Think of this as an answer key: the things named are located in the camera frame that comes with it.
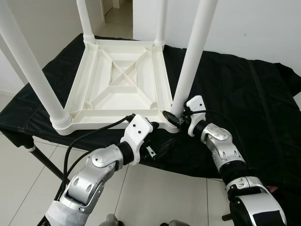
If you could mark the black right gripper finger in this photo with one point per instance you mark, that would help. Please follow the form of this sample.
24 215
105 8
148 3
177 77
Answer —
171 117

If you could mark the white plastic table top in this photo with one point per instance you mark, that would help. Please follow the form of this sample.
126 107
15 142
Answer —
117 75

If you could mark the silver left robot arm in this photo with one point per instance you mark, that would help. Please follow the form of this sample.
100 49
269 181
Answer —
89 179

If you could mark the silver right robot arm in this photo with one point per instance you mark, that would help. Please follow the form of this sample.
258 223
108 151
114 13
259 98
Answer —
221 146

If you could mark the black table cloth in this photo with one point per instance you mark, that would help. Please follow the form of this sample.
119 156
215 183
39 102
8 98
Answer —
258 94

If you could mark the grey right robot foot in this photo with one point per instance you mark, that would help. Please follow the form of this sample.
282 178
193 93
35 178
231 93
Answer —
175 222

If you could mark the black metal table leg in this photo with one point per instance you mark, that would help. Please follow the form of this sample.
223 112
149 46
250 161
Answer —
47 162
226 217

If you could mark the pink plastic object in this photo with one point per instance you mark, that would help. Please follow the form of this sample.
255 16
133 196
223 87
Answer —
273 189

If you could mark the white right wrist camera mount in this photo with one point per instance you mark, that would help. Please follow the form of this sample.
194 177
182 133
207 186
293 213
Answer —
195 106

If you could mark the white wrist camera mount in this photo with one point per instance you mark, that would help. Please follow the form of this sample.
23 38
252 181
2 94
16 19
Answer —
136 129
195 106

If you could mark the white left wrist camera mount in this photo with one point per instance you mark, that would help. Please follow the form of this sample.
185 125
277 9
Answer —
136 129

